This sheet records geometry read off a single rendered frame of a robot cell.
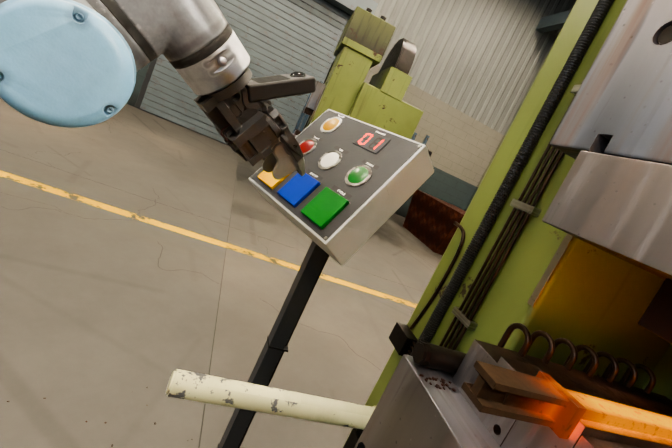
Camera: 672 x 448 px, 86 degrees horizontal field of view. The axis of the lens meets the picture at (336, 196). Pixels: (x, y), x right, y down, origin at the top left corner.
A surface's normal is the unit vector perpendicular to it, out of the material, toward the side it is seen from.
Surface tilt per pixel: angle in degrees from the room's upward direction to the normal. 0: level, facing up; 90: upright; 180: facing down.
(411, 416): 90
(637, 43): 90
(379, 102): 90
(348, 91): 90
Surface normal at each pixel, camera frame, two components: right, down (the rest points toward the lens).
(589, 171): -0.88, -0.35
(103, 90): 0.55, 0.42
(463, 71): 0.23, 0.26
